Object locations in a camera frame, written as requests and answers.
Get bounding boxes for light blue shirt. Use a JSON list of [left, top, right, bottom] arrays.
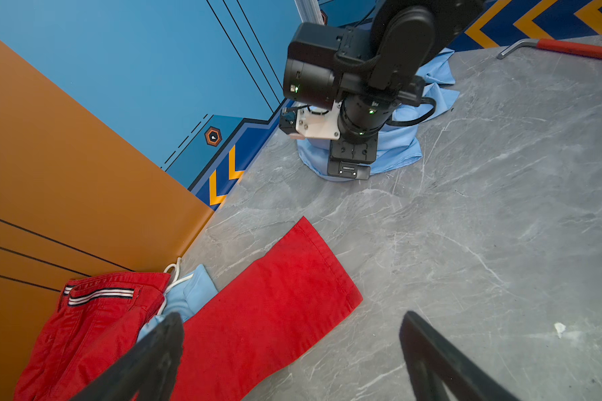
[[297, 48, 460, 182]]

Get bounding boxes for light blue garment under trousers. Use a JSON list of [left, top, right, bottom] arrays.
[[137, 264, 218, 342]]

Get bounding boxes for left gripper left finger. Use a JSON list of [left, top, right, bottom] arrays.
[[73, 312, 184, 400]]

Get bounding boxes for red handled hex key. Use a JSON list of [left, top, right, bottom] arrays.
[[497, 38, 602, 60]]

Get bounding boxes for white drawstring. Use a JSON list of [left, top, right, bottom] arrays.
[[157, 257, 194, 315]]

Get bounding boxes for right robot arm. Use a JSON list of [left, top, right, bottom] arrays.
[[279, 1, 484, 181]]

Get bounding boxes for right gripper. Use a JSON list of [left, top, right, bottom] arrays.
[[327, 137, 378, 180]]

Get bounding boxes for red trousers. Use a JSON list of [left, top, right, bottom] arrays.
[[14, 219, 362, 400]]

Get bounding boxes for right aluminium corner post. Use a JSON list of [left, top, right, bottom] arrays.
[[294, 0, 324, 25]]

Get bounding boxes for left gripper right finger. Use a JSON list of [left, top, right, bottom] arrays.
[[399, 311, 516, 400]]

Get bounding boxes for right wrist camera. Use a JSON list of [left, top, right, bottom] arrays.
[[279, 103, 341, 140]]

